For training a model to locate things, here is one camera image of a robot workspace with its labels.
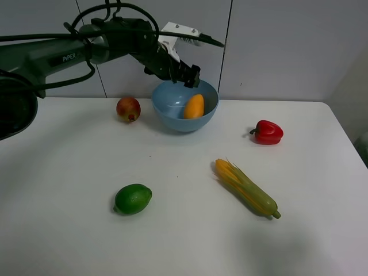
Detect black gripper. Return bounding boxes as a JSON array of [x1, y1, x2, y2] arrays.
[[131, 43, 201, 88]]

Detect orange yellow mango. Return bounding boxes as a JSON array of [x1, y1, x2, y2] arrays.
[[183, 94, 204, 119]]

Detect dark green robot arm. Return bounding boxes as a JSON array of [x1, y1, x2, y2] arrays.
[[1, 17, 200, 140]]

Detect blue plastic bowl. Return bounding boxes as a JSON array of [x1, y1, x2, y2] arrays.
[[151, 80, 219, 132]]

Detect red yellow pomegranate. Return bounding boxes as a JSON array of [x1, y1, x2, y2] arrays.
[[116, 97, 141, 123]]

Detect red bell pepper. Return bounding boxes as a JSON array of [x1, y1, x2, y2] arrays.
[[250, 120, 284, 145]]

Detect green lime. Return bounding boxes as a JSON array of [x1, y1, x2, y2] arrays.
[[113, 183, 152, 216]]

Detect yellow corn with green husk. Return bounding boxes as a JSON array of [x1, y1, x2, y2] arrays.
[[214, 159, 281, 219]]

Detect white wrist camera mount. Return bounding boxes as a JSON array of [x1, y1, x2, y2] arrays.
[[157, 21, 225, 63]]

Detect black cable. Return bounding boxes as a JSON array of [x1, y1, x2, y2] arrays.
[[0, 0, 160, 90]]

